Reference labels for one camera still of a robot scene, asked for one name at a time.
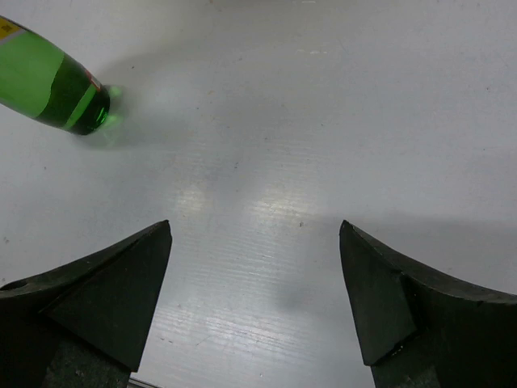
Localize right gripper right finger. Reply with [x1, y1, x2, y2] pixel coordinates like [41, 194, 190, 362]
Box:
[339, 221, 516, 387]

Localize aluminium frame rails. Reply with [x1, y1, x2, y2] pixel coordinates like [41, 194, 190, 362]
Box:
[128, 377, 159, 388]

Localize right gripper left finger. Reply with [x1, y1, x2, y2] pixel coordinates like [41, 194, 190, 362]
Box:
[1, 220, 172, 387]

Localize green bottle red label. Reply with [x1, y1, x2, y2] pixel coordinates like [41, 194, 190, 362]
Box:
[1, 16, 116, 136]

